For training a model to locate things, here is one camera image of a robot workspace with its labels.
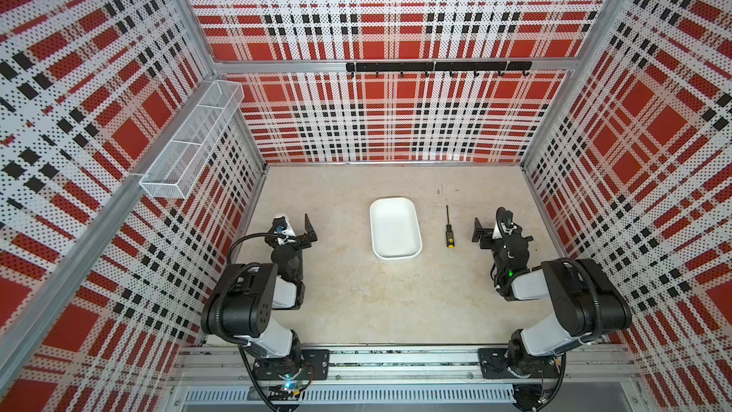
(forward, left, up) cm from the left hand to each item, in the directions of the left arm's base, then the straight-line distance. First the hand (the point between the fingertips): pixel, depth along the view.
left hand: (297, 217), depth 89 cm
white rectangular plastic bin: (+1, -32, -9) cm, 33 cm away
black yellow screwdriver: (+1, -51, -12) cm, 52 cm away
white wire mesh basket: (+13, +40, +9) cm, 43 cm away
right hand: (+1, -64, -3) cm, 64 cm away
